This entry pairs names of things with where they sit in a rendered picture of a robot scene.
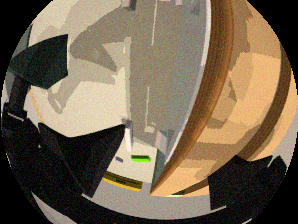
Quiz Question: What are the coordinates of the small green block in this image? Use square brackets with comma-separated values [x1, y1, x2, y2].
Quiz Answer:
[132, 155, 150, 161]

